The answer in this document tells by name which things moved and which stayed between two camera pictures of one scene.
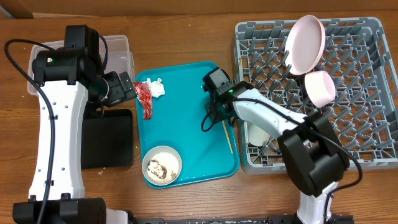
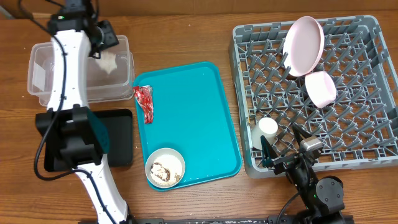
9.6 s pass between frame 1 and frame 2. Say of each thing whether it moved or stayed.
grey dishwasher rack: stayed
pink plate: stayed
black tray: stayed
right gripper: moved
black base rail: stayed
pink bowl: stayed
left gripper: moved
